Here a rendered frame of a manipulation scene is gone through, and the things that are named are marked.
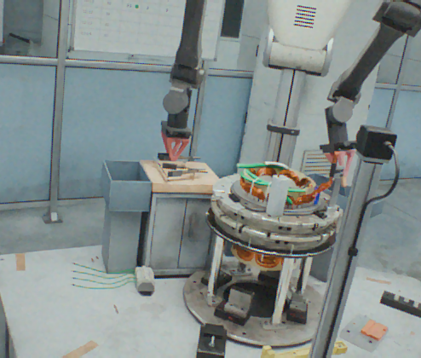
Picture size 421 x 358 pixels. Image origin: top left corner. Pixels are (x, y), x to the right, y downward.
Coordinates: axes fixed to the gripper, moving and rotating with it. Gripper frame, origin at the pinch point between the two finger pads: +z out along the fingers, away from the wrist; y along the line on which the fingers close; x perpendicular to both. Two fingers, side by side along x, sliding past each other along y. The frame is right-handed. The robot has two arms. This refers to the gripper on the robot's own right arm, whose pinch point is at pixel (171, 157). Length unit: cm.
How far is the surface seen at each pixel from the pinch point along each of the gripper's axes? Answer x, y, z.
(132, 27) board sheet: 27, -196, -20
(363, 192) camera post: 4, 77, -21
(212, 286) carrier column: 6.1, 28.8, 24.8
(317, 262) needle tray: 45, 18, 26
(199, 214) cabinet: 6.1, 12.6, 12.0
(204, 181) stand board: 6.7, 10.7, 3.0
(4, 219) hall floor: -44, -194, 111
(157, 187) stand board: -7.2, 13.2, 4.3
